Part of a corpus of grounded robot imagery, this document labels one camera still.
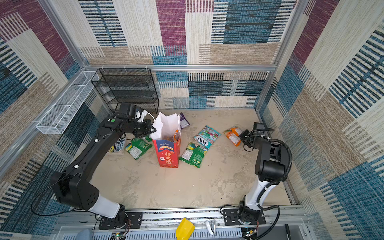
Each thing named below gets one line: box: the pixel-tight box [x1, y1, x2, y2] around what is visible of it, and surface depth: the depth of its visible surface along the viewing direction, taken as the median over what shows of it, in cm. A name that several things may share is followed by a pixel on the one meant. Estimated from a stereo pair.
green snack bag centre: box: [179, 142, 208, 168], surface depth 96 cm
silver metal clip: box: [205, 219, 216, 236], surface depth 71 cm
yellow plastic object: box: [175, 218, 196, 240], surface depth 71 cm
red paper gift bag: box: [150, 112, 182, 168], surface depth 85 cm
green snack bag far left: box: [125, 138, 153, 161], surface depth 98 cm
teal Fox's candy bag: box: [193, 125, 222, 150], surface depth 104 cm
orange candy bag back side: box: [222, 126, 243, 147], surface depth 104 cm
